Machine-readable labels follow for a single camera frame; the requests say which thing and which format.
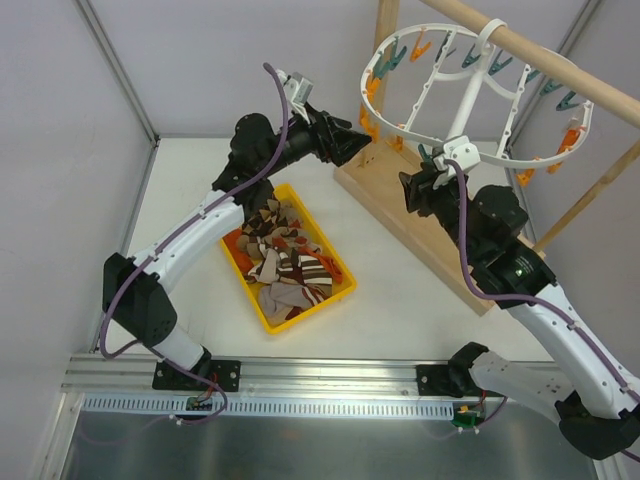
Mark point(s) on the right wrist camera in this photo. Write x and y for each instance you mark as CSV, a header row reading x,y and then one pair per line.
x,y
460,150

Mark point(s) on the brown argyle sock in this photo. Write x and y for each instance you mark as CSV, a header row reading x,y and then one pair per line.
x,y
274,218

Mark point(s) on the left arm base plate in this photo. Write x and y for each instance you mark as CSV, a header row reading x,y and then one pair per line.
x,y
225,373

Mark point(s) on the aluminium mounting rail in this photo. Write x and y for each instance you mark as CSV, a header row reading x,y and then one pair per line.
x,y
260,377

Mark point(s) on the yellow plastic tray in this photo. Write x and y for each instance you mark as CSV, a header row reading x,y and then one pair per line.
x,y
244,253

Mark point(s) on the green circuit board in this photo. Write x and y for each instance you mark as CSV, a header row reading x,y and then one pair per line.
x,y
466,417

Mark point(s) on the brown white striped sock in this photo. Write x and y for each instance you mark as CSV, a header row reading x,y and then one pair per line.
x,y
292,268

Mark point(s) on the wooden hanger stand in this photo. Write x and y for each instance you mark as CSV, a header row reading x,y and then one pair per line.
x,y
371,177

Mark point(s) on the teal clothes peg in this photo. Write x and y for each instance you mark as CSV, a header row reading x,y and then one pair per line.
x,y
425,154

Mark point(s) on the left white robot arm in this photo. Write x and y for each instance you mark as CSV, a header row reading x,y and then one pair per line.
x,y
135,290

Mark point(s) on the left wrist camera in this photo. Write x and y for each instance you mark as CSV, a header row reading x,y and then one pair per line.
x,y
298,89

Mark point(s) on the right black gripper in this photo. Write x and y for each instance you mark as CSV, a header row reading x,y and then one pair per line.
x,y
426,190

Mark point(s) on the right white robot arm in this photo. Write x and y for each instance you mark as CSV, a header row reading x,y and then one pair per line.
x,y
594,401

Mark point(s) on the white round clip hanger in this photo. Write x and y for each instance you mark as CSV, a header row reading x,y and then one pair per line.
x,y
463,85

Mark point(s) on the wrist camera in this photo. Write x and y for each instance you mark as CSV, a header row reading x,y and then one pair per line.
x,y
298,89
460,150

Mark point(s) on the orange sock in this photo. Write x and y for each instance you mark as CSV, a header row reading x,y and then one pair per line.
x,y
328,263

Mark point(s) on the orange clothes peg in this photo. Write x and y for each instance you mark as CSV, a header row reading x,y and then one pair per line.
x,y
370,127
421,45
524,177

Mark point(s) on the grey sock with striped cuff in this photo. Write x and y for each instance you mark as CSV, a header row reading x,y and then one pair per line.
x,y
277,297

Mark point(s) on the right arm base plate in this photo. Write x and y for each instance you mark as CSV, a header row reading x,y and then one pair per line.
x,y
434,380

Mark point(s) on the perforated cable duct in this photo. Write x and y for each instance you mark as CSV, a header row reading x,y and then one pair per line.
x,y
282,407

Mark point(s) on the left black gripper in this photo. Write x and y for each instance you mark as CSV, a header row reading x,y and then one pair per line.
x,y
326,138

